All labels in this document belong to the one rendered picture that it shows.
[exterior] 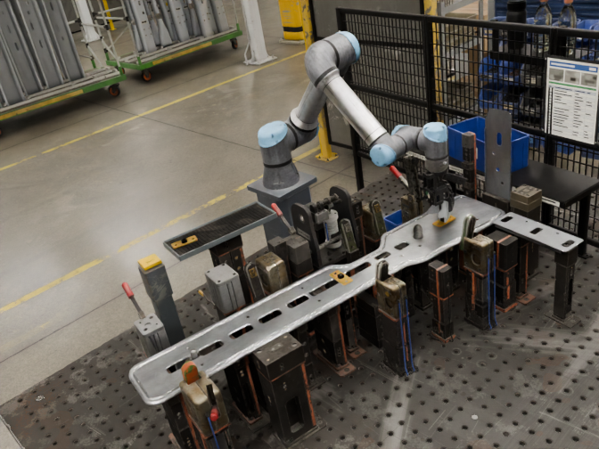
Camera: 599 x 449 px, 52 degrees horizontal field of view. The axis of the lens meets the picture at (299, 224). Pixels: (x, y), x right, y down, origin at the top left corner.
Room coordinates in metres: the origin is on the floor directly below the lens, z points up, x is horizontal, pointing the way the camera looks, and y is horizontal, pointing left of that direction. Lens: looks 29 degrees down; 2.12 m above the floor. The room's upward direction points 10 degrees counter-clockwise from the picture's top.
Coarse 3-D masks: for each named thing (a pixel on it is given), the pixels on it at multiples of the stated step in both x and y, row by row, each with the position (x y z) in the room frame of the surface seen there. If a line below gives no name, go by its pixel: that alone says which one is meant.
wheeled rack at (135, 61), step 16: (96, 16) 9.39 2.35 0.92; (224, 32) 9.83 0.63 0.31; (240, 32) 9.89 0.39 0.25; (160, 48) 9.41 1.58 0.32; (176, 48) 9.24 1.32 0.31; (192, 48) 9.28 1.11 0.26; (112, 64) 9.30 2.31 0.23; (128, 64) 8.93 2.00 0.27; (144, 64) 8.75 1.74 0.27; (144, 80) 8.81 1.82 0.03
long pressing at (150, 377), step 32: (448, 224) 1.84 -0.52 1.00; (480, 224) 1.80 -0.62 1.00; (416, 256) 1.68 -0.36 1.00; (288, 288) 1.62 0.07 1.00; (352, 288) 1.56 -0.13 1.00; (224, 320) 1.51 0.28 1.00; (256, 320) 1.49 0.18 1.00; (288, 320) 1.46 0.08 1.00; (160, 352) 1.41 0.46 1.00; (224, 352) 1.36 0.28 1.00; (160, 384) 1.28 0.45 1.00
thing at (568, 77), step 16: (560, 64) 2.08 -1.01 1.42; (576, 64) 2.02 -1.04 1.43; (592, 64) 1.97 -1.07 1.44; (544, 80) 2.13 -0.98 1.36; (560, 80) 2.08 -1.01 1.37; (576, 80) 2.02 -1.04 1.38; (592, 80) 1.97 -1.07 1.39; (544, 96) 2.13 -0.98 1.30; (560, 96) 2.07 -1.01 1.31; (576, 96) 2.02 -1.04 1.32; (592, 96) 1.96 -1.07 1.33; (544, 112) 2.13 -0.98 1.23; (560, 112) 2.07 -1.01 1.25; (576, 112) 2.01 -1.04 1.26; (592, 112) 1.96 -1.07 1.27; (544, 128) 2.13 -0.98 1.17; (560, 128) 2.07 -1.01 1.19; (576, 128) 2.01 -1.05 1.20; (592, 128) 1.96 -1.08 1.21; (592, 144) 1.95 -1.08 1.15
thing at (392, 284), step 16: (384, 288) 1.49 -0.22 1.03; (400, 288) 1.47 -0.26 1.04; (384, 304) 1.50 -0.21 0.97; (400, 304) 1.46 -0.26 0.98; (384, 320) 1.51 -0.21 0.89; (400, 320) 1.46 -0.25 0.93; (384, 336) 1.52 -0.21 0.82; (400, 336) 1.47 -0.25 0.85; (384, 352) 1.52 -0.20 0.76; (400, 352) 1.46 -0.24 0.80; (400, 368) 1.46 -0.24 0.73; (416, 368) 1.48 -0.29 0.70
